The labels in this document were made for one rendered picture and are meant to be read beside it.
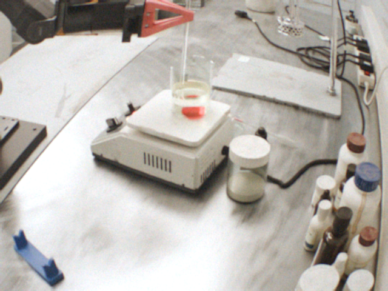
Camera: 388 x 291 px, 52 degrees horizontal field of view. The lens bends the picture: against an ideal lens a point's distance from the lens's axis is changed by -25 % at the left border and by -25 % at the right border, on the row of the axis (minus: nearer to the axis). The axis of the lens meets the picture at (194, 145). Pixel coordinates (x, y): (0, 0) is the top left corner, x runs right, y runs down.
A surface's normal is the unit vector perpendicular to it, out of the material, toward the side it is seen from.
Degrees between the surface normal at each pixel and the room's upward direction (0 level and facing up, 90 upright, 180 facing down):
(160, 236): 0
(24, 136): 1
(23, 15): 88
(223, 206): 0
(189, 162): 90
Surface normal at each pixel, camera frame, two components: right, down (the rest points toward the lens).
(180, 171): -0.46, 0.48
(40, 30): 0.00, 0.55
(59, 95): 0.02, -0.83
